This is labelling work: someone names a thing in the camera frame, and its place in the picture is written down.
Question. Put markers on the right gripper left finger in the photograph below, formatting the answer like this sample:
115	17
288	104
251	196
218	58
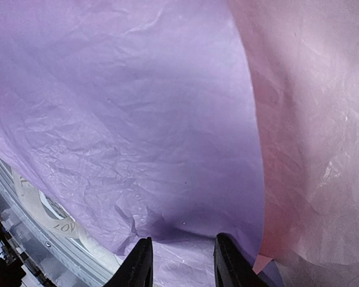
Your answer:
137	269

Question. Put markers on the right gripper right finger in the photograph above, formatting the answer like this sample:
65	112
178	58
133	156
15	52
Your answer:
230	267

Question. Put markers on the white printed ribbon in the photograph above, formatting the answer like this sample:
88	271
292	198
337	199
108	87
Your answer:
54	218

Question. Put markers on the pink wrapping paper sheet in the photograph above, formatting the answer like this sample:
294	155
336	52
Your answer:
179	120

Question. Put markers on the person in background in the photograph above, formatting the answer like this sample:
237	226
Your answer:
11	275

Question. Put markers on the front aluminium rail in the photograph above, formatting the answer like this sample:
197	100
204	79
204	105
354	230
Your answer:
64	261

